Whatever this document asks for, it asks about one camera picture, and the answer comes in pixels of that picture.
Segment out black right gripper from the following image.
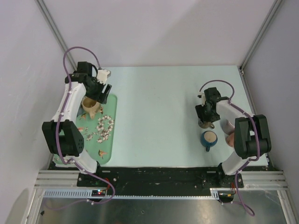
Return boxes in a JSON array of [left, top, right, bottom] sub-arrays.
[[195, 103, 220, 125]]

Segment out purple ribbed mug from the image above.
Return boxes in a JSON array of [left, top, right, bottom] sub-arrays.
[[221, 119, 235, 135]]

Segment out blue glazed mug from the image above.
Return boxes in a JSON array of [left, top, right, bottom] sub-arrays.
[[200, 131, 218, 152]]

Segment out beige pink mug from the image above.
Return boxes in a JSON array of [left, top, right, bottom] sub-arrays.
[[226, 133, 235, 147]]

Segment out brown striped mug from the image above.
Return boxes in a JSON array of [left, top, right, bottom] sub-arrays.
[[198, 119, 215, 129]]

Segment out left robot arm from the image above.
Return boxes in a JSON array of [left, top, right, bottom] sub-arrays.
[[42, 62, 112, 186]]

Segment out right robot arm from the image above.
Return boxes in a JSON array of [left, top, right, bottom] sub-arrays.
[[195, 87, 271, 187]]

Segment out tan wide mug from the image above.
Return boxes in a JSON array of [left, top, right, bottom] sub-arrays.
[[81, 97, 101, 119]]

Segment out green floral tray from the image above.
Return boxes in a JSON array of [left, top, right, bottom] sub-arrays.
[[53, 93, 118, 166]]

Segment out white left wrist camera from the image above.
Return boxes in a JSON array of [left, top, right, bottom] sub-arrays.
[[96, 69, 111, 84]]

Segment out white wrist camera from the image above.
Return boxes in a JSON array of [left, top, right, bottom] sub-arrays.
[[96, 69, 111, 84], [197, 92, 206, 106]]

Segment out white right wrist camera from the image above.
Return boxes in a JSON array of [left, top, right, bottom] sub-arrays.
[[197, 92, 206, 106]]

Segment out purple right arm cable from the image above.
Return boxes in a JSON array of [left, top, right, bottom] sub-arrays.
[[199, 80, 260, 217]]

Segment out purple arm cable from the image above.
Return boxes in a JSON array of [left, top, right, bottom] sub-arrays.
[[199, 80, 260, 217], [43, 46, 116, 208]]

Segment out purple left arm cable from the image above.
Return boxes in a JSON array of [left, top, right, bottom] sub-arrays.
[[43, 46, 116, 208]]

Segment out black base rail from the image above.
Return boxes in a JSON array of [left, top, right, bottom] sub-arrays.
[[48, 166, 276, 196]]

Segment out aluminium frame post left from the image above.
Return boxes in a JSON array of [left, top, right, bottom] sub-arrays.
[[35, 0, 77, 72]]

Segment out aluminium frame post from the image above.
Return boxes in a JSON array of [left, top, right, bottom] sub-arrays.
[[239, 0, 285, 75], [35, 0, 77, 72]]

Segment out white slotted cable duct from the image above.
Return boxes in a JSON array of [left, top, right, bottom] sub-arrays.
[[43, 189, 219, 200]]

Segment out aluminium frame post right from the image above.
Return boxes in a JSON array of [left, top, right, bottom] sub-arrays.
[[239, 0, 285, 75]]

